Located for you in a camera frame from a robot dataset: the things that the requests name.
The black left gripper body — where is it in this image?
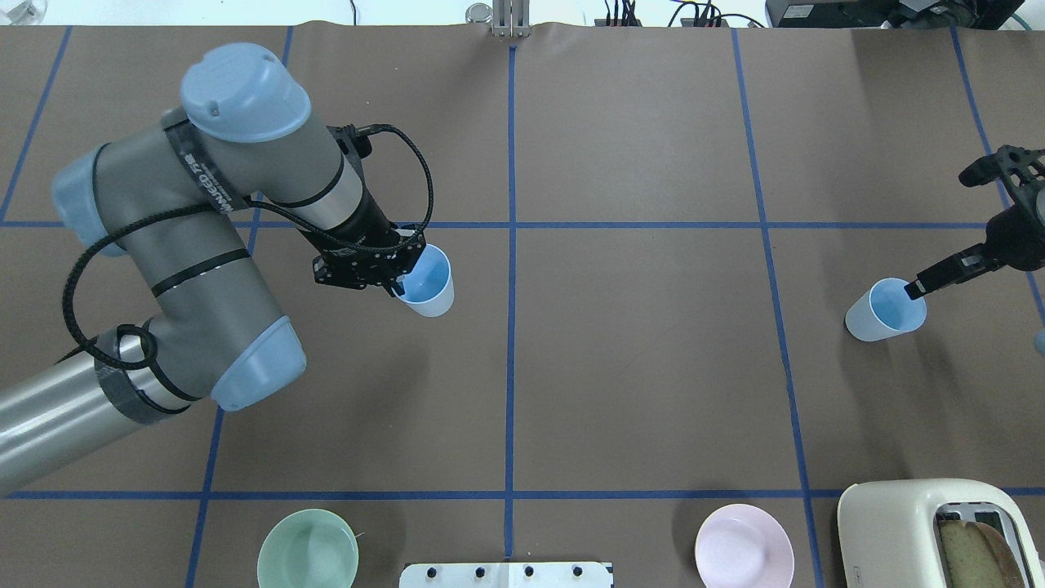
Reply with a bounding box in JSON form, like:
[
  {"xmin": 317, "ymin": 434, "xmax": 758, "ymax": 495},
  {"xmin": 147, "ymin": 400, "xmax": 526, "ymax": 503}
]
[{"xmin": 314, "ymin": 222, "xmax": 428, "ymax": 290}]

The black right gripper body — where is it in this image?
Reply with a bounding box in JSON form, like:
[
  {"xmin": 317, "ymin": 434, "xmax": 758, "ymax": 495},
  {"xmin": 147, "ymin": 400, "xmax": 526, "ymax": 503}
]
[{"xmin": 982, "ymin": 205, "xmax": 1044, "ymax": 272}]

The blue cup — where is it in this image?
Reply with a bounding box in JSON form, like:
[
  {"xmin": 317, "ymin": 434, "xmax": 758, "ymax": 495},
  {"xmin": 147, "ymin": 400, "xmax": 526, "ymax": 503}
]
[
  {"xmin": 844, "ymin": 278, "xmax": 928, "ymax": 342},
  {"xmin": 395, "ymin": 244, "xmax": 455, "ymax": 317}
]

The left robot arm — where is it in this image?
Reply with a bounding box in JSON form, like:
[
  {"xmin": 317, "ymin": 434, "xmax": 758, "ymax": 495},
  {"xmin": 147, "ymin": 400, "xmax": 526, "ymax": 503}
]
[{"xmin": 2, "ymin": 43, "xmax": 432, "ymax": 495}]

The black laptop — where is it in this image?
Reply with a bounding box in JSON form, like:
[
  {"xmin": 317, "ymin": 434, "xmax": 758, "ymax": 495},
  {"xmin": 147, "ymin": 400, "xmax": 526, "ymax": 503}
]
[{"xmin": 765, "ymin": 1, "xmax": 1024, "ymax": 30}]

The small metal cylinder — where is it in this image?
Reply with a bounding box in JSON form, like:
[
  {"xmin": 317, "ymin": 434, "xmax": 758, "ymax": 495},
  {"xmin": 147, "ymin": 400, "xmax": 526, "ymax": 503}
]
[{"xmin": 465, "ymin": 2, "xmax": 494, "ymax": 24}]

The green bowl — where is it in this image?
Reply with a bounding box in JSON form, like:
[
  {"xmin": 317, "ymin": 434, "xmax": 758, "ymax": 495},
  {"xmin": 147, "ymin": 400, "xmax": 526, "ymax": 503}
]
[{"xmin": 256, "ymin": 509, "xmax": 361, "ymax": 587}]

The cream toaster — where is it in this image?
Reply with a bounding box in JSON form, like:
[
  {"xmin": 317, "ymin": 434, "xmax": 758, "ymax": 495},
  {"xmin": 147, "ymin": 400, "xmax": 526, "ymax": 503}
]
[{"xmin": 837, "ymin": 478, "xmax": 1043, "ymax": 587}]

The bread slice in toaster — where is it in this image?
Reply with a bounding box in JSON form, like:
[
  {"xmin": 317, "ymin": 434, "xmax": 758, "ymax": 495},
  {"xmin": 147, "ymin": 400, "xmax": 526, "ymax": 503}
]
[{"xmin": 938, "ymin": 520, "xmax": 1027, "ymax": 587}]

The black orange power strip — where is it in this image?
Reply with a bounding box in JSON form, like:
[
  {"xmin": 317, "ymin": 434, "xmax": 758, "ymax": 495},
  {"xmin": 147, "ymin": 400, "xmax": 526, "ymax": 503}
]
[{"xmin": 594, "ymin": 1, "xmax": 728, "ymax": 29}]

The pink bowl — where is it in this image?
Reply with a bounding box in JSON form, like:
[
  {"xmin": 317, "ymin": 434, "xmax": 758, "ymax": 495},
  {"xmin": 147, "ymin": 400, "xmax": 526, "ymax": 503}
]
[{"xmin": 693, "ymin": 503, "xmax": 795, "ymax": 587}]

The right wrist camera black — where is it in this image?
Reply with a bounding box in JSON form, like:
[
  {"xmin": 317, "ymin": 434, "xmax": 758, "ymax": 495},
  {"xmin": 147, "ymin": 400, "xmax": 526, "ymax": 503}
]
[{"xmin": 957, "ymin": 145, "xmax": 1044, "ymax": 209}]

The aluminium frame post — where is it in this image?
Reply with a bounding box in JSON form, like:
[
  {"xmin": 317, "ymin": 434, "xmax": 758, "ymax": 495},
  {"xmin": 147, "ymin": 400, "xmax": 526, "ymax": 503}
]
[{"xmin": 490, "ymin": 0, "xmax": 532, "ymax": 38}]

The white central post base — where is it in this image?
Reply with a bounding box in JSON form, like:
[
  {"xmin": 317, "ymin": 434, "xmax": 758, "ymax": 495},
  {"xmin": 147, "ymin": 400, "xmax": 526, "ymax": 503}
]
[{"xmin": 398, "ymin": 561, "xmax": 616, "ymax": 587}]

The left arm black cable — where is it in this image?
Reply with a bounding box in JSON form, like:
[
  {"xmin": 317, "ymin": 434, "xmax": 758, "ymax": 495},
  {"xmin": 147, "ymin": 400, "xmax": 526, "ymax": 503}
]
[{"xmin": 62, "ymin": 122, "xmax": 435, "ymax": 372}]

